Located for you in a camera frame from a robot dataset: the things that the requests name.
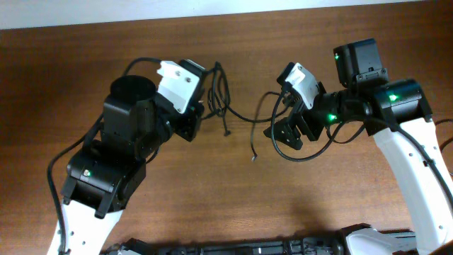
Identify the black USB cable bundle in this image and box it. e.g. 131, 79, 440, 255
200, 61, 294, 163

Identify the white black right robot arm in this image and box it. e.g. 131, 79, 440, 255
265, 38, 452, 254

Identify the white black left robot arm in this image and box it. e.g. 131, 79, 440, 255
47, 73, 204, 254

